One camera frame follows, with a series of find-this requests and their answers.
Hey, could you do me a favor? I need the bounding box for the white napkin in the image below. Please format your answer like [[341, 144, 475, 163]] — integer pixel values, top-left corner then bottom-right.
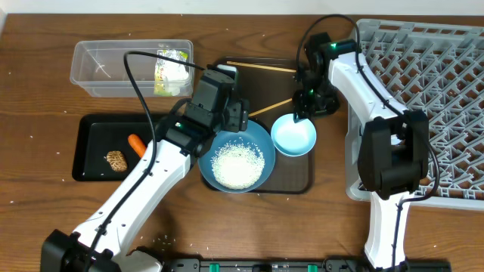
[[160, 60, 189, 96]]

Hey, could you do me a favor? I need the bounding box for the brown serving tray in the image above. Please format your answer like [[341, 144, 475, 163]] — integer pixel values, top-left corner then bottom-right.
[[213, 57, 315, 194]]

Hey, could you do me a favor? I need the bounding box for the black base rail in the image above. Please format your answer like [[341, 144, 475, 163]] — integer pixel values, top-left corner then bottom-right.
[[162, 252, 453, 272]]

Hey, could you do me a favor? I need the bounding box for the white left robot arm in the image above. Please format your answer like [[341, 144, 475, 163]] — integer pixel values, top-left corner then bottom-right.
[[40, 65, 249, 271]]

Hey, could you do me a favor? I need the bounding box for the upper wooden chopstick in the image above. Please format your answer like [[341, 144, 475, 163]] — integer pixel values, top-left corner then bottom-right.
[[226, 61, 296, 73]]

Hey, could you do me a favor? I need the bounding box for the orange carrot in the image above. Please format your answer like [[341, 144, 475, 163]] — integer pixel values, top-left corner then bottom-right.
[[128, 134, 147, 158]]

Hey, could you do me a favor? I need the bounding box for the clear plastic bin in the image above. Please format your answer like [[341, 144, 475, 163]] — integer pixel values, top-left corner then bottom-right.
[[70, 39, 194, 97]]

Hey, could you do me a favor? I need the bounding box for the yellow foil snack wrapper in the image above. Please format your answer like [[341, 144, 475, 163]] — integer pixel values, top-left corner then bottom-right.
[[154, 49, 189, 97]]

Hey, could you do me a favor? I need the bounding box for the lower wooden chopstick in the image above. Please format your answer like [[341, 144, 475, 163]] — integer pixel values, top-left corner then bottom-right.
[[249, 98, 292, 117]]

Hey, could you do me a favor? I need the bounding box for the light blue small bowl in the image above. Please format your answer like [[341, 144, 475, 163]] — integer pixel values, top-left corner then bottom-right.
[[271, 113, 317, 157]]

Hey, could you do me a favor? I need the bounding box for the grey dishwasher rack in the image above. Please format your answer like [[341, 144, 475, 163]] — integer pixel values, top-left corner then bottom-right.
[[358, 19, 483, 211]]

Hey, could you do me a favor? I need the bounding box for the black waste tray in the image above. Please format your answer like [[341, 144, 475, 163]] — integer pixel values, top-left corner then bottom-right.
[[72, 113, 152, 181]]

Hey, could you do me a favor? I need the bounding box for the wooden chopstick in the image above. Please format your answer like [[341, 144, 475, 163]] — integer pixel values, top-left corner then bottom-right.
[[226, 61, 296, 73], [249, 98, 292, 117]]

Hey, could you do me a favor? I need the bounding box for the dark blue plate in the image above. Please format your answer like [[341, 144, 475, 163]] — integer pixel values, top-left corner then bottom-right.
[[198, 120, 276, 193]]

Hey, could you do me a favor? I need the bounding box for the brown cookie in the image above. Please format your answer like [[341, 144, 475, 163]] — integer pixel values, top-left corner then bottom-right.
[[106, 150, 128, 172]]

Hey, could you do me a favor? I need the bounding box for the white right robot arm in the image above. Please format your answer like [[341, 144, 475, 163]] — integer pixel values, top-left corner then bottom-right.
[[293, 30, 439, 271]]

